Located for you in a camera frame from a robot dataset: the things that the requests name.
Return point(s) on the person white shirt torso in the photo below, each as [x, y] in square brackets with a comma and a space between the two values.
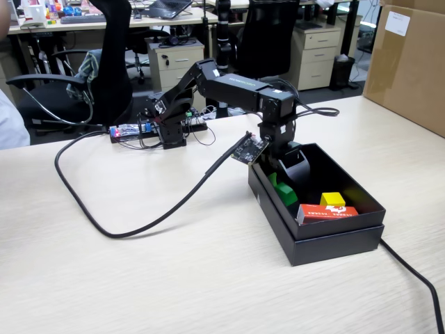
[12, 125]

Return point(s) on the black cardboard box tray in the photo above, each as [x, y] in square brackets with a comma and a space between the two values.
[333, 228]

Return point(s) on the black computer keyboard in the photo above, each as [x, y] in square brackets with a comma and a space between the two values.
[83, 19]

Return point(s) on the black controller board strip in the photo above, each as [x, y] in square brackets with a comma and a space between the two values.
[125, 132]

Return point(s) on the black trash bin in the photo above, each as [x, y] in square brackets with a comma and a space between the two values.
[342, 73]

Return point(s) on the beige three-drawer cabinet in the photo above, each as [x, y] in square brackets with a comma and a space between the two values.
[313, 59]

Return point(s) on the white shipping label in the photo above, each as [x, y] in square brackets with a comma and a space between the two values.
[397, 23]

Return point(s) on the picture frame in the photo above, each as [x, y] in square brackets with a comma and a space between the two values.
[14, 14]

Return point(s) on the black cardboard box lid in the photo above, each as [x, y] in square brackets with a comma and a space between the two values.
[333, 248]

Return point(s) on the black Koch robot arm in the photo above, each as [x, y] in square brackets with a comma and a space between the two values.
[236, 88]

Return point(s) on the large brown cardboard box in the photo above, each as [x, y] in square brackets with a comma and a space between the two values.
[406, 69]

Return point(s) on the small orange-red carton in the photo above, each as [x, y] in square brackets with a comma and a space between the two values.
[327, 212]

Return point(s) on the black laptop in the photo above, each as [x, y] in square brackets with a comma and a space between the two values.
[168, 8]

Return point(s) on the yellow wooden cube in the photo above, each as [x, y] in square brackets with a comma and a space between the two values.
[332, 200]

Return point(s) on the bare camera circuit board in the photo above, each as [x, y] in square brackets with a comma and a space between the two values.
[248, 149]

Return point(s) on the black office chair with armrests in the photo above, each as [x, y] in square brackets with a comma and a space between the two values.
[111, 69]

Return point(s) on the striped green cloth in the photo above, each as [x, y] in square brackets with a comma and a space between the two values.
[88, 67]

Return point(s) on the beige office desk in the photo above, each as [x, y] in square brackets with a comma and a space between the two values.
[118, 23]

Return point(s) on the beige drawer cabinet with keys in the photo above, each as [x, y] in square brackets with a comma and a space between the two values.
[174, 66]

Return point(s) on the person forearm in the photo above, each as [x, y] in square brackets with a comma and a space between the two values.
[3, 17]

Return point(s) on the black pole with white rings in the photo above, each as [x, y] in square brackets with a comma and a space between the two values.
[222, 41]

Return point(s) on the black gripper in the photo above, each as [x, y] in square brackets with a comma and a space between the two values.
[278, 135]

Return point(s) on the green wooden cube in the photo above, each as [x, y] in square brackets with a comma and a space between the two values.
[286, 193]

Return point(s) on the blue toy balls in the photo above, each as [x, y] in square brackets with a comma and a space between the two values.
[72, 11]

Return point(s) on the black mesh office chair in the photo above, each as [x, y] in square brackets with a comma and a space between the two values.
[266, 41]

